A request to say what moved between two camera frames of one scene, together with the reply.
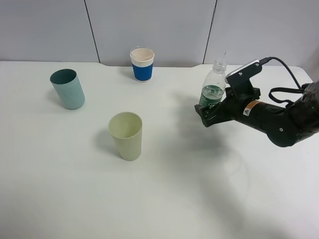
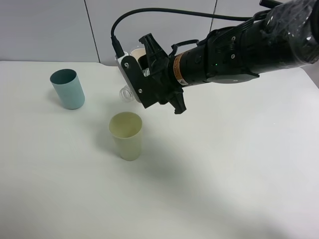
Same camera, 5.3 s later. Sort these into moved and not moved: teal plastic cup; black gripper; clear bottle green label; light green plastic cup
Moved: black gripper; clear bottle green label
Not moved: teal plastic cup; light green plastic cup
